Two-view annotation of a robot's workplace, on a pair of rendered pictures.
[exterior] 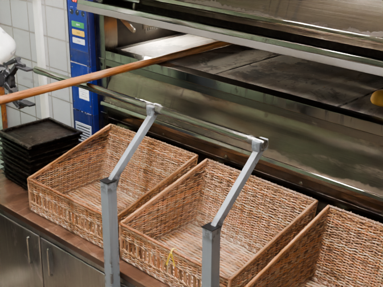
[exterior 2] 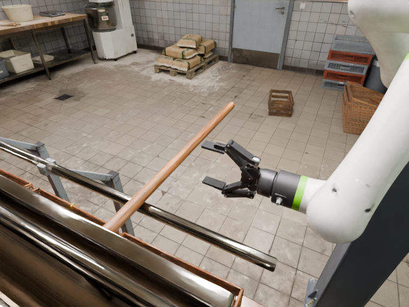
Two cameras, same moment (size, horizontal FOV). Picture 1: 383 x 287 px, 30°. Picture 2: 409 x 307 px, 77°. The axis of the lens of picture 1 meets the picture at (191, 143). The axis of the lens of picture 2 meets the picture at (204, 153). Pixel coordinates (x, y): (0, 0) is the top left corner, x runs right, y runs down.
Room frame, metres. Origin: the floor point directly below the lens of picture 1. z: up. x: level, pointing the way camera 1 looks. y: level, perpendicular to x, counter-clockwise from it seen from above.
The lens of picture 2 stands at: (3.13, 0.43, 1.66)
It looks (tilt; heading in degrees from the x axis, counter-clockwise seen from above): 36 degrees down; 164
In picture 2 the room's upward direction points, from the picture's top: straight up
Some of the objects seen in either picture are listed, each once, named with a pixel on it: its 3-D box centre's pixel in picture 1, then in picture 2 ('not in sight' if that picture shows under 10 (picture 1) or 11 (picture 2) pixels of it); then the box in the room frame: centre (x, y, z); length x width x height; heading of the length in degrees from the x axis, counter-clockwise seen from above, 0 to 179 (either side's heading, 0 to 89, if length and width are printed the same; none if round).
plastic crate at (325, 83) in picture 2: not in sight; (341, 81); (-0.20, 3.81, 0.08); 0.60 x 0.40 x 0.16; 48
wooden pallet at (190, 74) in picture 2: not in sight; (188, 63); (-1.94, 1.59, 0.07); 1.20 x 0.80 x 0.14; 136
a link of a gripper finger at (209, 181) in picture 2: (27, 103); (213, 183); (2.57, 0.62, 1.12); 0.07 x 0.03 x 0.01; 46
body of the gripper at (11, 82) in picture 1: (6, 78); (257, 179); (2.67, 0.72, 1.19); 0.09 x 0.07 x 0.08; 46
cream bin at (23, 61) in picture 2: not in sight; (14, 61); (-2.00, -1.40, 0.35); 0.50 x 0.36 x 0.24; 48
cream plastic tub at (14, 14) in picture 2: not in sight; (19, 13); (-2.37, -1.16, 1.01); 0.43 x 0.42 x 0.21; 136
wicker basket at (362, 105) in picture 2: not in sight; (366, 102); (0.94, 3.13, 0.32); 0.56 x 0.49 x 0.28; 144
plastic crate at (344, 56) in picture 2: not in sight; (350, 54); (-0.20, 3.81, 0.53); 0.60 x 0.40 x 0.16; 43
